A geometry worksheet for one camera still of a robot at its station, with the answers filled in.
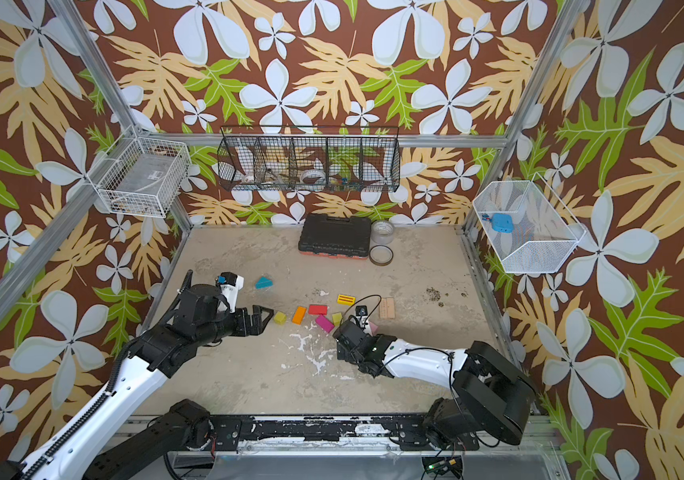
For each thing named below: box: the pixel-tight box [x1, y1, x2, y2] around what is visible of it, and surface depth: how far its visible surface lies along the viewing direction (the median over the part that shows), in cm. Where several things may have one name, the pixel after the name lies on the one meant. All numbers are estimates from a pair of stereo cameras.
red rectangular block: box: [308, 305, 328, 315], surface depth 100 cm
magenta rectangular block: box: [315, 314, 335, 333], surface depth 96 cm
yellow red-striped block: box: [337, 294, 357, 306], surface depth 100 cm
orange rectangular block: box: [292, 306, 307, 325], surface depth 97 cm
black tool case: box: [298, 213, 371, 260], surface depth 110 cm
